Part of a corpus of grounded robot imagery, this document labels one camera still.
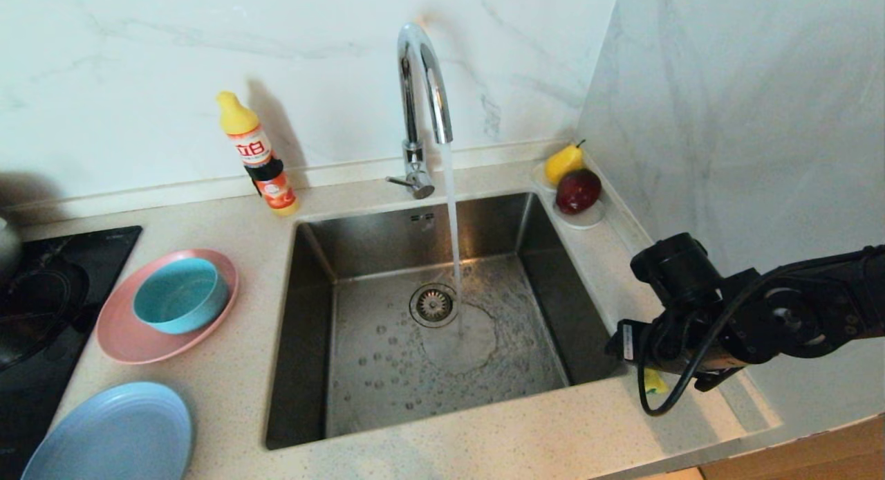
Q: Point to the small white dish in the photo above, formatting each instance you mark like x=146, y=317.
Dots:
x=588, y=220

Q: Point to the silver kettle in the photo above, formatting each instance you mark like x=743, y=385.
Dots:
x=7, y=248

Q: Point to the yellow pear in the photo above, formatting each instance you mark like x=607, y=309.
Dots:
x=561, y=164

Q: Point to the dark red apple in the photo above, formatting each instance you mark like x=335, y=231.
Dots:
x=577, y=191

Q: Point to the light blue plate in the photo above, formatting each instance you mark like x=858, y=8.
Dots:
x=110, y=438

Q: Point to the stainless steel sink basin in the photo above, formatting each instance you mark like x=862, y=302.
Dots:
x=387, y=397

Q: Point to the black frying pan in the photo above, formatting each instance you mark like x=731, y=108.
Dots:
x=41, y=307

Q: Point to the teal bowl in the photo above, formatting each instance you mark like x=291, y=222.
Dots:
x=180, y=297

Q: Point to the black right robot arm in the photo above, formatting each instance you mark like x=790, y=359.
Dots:
x=830, y=307

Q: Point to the light wooden cabinet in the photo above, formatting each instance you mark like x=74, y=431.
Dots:
x=830, y=452

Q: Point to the pink plate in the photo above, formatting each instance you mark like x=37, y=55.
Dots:
x=131, y=345

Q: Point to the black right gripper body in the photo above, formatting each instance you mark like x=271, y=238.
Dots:
x=681, y=272

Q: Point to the yellow green sponge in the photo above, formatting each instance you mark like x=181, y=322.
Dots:
x=657, y=383

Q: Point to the black glass cooktop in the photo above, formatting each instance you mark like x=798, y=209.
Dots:
x=104, y=252

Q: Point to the chrome gooseneck faucet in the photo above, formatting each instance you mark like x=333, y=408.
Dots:
x=412, y=106

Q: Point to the metal sink drain strainer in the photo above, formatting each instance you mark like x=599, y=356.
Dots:
x=432, y=305

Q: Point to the yellow orange dish soap bottle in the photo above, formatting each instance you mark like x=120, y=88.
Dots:
x=257, y=153

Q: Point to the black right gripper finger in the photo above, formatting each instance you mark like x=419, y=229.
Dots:
x=718, y=380

